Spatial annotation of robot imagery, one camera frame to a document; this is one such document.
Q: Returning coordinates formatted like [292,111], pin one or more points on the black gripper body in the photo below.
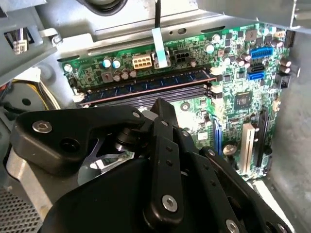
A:
[109,206]

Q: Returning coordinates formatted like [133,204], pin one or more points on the blue RAM stick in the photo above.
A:
[158,81]

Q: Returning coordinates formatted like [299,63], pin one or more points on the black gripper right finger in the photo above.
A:
[218,184]

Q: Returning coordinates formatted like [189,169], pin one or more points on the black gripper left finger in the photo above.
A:
[73,126]

